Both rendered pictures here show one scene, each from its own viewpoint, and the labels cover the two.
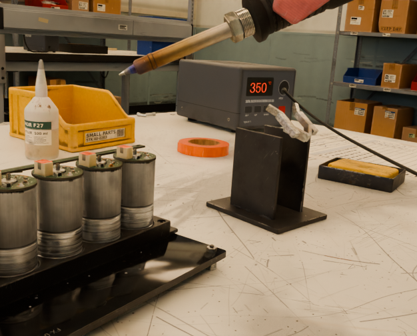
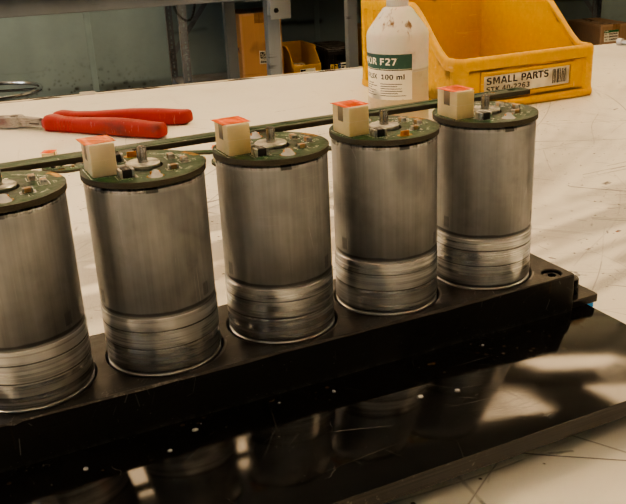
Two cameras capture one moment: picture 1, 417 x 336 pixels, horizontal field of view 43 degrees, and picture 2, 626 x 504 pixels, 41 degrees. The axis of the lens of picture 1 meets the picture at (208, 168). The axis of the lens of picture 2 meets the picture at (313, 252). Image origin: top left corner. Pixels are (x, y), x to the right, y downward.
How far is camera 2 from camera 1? 11 cm
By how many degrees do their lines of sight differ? 30
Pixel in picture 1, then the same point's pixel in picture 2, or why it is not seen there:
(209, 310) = not seen: outside the picture
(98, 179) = (369, 167)
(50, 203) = (242, 217)
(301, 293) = not seen: outside the picture
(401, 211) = not seen: outside the picture
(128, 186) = (460, 185)
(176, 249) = (575, 347)
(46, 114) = (403, 39)
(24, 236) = (170, 291)
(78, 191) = (308, 192)
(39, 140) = (390, 90)
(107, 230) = (395, 287)
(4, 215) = (119, 242)
